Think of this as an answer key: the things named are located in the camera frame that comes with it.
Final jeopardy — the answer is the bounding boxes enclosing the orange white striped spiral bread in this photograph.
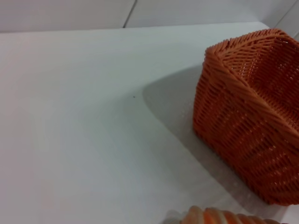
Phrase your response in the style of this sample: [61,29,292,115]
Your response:
[179,205,285,224]

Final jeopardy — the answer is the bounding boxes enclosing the orange woven plastic basket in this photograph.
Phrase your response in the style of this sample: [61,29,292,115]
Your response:
[192,28,299,206]

